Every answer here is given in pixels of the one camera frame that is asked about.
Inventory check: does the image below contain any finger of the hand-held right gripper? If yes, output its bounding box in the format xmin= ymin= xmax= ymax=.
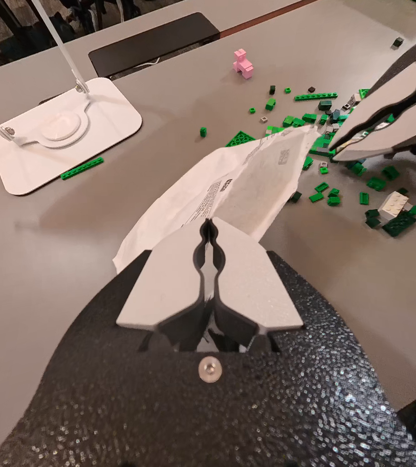
xmin=334 ymin=102 xmax=416 ymax=162
xmin=330 ymin=61 xmax=416 ymax=149

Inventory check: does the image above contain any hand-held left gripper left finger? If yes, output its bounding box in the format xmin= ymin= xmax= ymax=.
xmin=116 ymin=218 xmax=214 ymax=351

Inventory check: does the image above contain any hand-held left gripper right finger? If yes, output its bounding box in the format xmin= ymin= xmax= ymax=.
xmin=211 ymin=218 xmax=304 ymax=352

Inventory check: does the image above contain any pile of green toy bricks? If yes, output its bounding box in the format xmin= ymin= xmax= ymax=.
xmin=199 ymin=36 xmax=416 ymax=230

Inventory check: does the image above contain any white paper bag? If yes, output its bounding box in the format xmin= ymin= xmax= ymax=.
xmin=113 ymin=126 xmax=321 ymax=274

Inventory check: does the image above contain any black desk panel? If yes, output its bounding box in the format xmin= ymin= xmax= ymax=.
xmin=88 ymin=12 xmax=220 ymax=78

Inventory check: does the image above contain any white toy brick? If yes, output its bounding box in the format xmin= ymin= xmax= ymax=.
xmin=377 ymin=190 xmax=413 ymax=221

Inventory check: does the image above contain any dark green flat plate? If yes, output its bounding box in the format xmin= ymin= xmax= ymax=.
xmin=382 ymin=211 xmax=416 ymax=238

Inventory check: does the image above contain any pink toy pig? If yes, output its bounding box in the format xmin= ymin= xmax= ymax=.
xmin=233 ymin=48 xmax=256 ymax=80

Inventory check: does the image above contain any large green studded plate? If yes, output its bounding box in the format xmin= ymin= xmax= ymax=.
xmin=225 ymin=130 xmax=258 ymax=147

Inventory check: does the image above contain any white stand base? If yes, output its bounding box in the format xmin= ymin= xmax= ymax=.
xmin=0 ymin=77 xmax=143 ymax=196

